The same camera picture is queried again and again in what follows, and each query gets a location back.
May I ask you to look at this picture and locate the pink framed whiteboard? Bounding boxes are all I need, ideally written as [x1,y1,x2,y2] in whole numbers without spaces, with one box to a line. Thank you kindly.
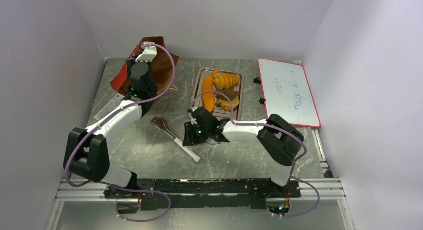
[258,58,321,128]

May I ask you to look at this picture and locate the silver metal tray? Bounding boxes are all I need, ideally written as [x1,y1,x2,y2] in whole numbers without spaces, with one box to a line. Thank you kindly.
[190,67,244,120]

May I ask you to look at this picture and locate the black whiteboard clip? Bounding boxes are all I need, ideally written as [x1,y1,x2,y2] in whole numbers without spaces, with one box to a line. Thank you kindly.
[259,97,266,105]
[253,77,261,84]

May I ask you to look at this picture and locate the orange fake croissant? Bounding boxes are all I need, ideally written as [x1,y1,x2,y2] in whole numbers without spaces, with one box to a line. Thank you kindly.
[212,69,240,89]

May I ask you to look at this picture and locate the pale fake bread slice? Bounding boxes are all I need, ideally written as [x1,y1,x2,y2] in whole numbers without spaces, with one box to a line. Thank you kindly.
[215,98,240,111]

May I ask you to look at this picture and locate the clear plastic packet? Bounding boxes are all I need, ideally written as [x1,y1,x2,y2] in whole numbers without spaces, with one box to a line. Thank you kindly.
[93,94,124,121]

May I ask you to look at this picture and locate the dark fake bread loaf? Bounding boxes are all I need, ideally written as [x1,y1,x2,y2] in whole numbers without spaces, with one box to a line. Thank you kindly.
[215,88,239,101]

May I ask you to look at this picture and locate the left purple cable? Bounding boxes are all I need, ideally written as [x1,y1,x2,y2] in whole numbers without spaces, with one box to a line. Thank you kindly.
[63,41,177,223]

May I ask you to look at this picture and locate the long orange fake baguette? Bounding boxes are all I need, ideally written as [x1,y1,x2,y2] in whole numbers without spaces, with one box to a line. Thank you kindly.
[202,75,215,113]

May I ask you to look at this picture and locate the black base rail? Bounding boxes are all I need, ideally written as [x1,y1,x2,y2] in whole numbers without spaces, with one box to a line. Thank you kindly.
[103,178,301,211]

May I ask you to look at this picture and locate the metal tongs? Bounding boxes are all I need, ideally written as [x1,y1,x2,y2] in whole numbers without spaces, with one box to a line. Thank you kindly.
[151,116,201,163]

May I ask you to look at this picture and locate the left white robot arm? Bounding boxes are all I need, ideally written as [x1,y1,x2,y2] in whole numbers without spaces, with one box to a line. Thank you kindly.
[63,57,158,198]

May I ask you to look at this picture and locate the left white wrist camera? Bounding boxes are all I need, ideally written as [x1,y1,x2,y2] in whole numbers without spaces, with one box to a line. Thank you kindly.
[135,45,157,62]

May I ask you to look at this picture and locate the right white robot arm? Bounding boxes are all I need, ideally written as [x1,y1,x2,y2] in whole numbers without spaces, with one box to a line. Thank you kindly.
[182,107,304,197]

